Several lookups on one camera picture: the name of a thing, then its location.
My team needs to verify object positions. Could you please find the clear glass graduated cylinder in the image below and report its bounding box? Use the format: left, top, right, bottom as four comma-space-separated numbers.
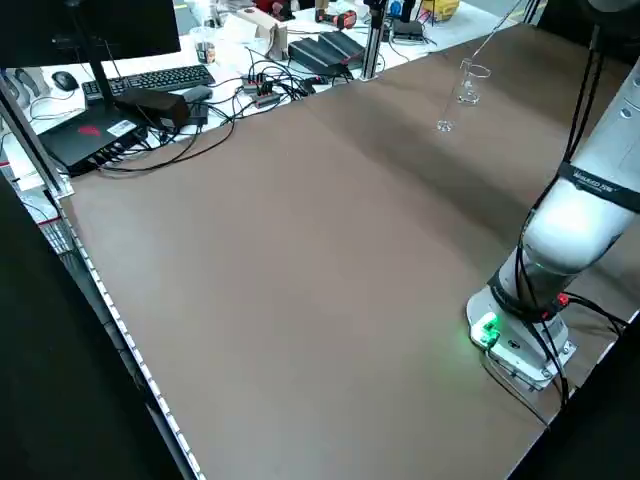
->
434, 57, 475, 134

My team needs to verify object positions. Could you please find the glass pipette blue bulb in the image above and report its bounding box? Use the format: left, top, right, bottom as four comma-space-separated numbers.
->
471, 0, 524, 57

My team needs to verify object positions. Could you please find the grey usb hub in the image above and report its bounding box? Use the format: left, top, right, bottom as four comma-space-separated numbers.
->
241, 73, 282, 110

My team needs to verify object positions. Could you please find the black power adapter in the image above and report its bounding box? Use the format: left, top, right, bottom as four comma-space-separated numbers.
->
317, 31, 366, 69
288, 35, 351, 71

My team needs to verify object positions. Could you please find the flat grey box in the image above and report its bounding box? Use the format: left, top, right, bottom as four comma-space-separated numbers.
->
169, 84, 215, 103

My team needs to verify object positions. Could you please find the clear glass beaker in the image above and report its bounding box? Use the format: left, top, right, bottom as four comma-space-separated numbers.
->
455, 63, 494, 106

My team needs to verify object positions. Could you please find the folded brown cardboard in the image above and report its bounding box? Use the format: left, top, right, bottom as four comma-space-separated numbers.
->
234, 7, 290, 61

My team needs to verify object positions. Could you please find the dark brown power brick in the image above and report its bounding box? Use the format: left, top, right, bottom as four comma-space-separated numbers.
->
115, 88, 192, 132

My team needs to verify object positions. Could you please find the red black power drill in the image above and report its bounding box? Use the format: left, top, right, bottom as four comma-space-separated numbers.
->
313, 7, 358, 30

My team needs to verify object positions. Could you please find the black keyboard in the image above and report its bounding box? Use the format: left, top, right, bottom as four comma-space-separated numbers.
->
80, 63, 218, 103

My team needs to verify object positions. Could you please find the small black device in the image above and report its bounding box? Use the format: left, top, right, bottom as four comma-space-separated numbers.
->
391, 18, 427, 42

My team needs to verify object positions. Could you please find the black box red logo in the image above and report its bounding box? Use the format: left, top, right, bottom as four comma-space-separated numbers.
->
38, 102, 151, 179

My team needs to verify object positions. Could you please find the yellow plastic box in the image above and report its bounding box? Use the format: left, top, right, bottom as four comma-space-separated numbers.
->
423, 0, 460, 25

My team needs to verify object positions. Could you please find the black computer mouse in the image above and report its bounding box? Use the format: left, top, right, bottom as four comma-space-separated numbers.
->
51, 70, 80, 93

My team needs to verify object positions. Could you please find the black computer monitor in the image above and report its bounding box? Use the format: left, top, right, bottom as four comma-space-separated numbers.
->
0, 0, 182, 109

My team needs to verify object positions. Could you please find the long black desk cable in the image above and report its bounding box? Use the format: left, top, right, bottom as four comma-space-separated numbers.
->
97, 97, 237, 174

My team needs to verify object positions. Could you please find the aluminium camera post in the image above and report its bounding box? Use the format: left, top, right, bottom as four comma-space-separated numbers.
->
360, 0, 387, 82

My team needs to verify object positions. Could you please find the white table edge rail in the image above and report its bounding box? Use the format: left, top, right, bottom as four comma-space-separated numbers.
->
47, 192, 207, 480

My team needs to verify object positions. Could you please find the thin base cable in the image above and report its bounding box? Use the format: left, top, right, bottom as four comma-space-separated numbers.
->
480, 349, 551, 431

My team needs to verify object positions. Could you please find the black base cable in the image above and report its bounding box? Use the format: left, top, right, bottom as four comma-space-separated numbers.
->
562, 293, 629, 334

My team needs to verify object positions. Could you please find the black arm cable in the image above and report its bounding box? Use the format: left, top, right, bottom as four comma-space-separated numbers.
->
514, 22, 609, 406

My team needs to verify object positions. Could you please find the aluminium frame post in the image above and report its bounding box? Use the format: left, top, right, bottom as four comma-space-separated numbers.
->
0, 69, 75, 197

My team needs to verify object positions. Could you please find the aluminium frame strut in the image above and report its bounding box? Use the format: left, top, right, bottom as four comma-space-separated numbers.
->
519, 0, 544, 26

